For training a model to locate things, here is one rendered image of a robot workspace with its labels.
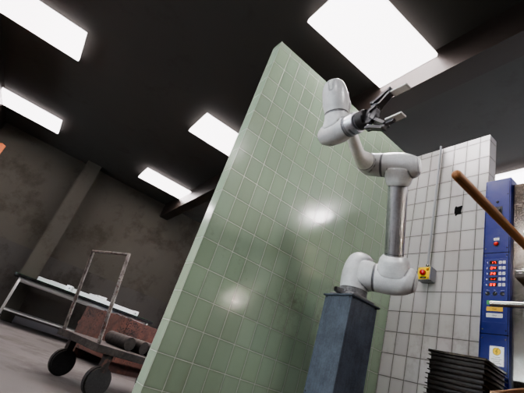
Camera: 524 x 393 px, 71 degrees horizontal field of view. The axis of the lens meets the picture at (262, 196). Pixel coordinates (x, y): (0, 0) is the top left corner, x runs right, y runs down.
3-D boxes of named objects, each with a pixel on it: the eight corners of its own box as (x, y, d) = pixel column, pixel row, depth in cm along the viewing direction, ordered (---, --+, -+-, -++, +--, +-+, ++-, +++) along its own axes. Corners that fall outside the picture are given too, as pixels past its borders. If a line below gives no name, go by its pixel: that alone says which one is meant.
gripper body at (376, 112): (366, 118, 150) (386, 109, 143) (363, 135, 147) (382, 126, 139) (355, 107, 147) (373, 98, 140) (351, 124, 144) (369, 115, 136)
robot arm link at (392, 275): (377, 288, 211) (418, 295, 200) (370, 295, 197) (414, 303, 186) (384, 154, 208) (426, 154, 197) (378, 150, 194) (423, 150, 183)
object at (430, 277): (422, 283, 264) (423, 270, 268) (435, 283, 256) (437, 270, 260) (416, 279, 261) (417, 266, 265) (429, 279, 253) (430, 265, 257)
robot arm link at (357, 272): (342, 292, 215) (349, 257, 224) (374, 298, 206) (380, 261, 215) (335, 283, 202) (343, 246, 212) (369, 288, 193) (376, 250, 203)
